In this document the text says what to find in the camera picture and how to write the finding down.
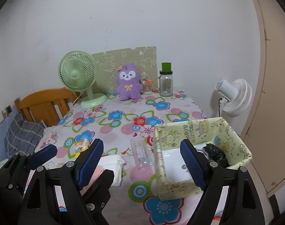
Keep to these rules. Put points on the multicolour soft packet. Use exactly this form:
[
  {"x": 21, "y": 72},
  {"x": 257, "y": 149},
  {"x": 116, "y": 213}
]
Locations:
[{"x": 99, "y": 171}]

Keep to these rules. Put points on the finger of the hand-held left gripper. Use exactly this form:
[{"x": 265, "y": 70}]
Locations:
[
  {"x": 42, "y": 153},
  {"x": 100, "y": 187}
]

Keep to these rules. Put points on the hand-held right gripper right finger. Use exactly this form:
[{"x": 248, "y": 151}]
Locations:
[{"x": 191, "y": 166}]

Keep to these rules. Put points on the glass jar with green lid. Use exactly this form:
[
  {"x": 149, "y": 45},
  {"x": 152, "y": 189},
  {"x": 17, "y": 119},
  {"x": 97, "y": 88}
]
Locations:
[{"x": 165, "y": 84}]

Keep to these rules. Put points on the yellow floral tissue pack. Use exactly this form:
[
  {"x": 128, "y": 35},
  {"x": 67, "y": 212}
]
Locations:
[{"x": 81, "y": 145}]

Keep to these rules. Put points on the yellow cartoon storage box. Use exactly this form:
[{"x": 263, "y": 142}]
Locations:
[{"x": 198, "y": 131}]

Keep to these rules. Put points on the small jar with carrot lid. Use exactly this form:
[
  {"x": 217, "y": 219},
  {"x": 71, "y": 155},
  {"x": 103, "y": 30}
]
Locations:
[{"x": 147, "y": 88}]

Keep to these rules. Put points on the beige door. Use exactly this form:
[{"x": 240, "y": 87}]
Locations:
[{"x": 268, "y": 98}]

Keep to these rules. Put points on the grey plaid pillow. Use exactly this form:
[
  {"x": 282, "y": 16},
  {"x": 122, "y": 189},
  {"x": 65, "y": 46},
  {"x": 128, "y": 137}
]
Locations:
[{"x": 23, "y": 133}]

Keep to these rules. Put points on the purple plush toy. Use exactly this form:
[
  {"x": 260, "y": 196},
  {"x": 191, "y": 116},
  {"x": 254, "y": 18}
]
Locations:
[{"x": 128, "y": 86}]

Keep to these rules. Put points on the green desk fan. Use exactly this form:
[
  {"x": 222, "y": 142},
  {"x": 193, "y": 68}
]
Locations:
[{"x": 74, "y": 73}]

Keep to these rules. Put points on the white standing fan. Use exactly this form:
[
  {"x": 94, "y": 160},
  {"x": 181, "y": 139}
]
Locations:
[{"x": 238, "y": 96}]

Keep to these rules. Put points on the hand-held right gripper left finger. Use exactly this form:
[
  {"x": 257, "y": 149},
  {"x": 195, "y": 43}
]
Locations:
[{"x": 90, "y": 161}]

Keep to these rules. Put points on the floral tablecloth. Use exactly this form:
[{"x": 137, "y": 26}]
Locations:
[{"x": 133, "y": 112}]

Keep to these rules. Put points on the black plastic bag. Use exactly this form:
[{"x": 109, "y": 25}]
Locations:
[{"x": 217, "y": 155}]

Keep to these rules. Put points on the clear plastic cup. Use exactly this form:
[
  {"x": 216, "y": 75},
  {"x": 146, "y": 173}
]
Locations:
[{"x": 141, "y": 154}]

